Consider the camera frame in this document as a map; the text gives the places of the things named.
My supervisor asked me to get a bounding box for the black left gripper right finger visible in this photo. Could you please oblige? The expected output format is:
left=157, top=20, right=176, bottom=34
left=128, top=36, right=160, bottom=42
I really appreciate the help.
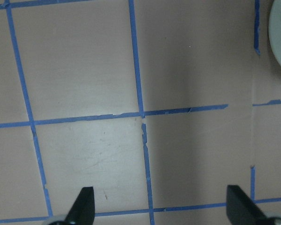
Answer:
left=226, top=185, right=272, bottom=225

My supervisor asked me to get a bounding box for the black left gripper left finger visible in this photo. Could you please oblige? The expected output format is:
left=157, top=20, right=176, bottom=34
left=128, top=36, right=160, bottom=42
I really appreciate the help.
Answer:
left=65, top=187, right=95, bottom=225

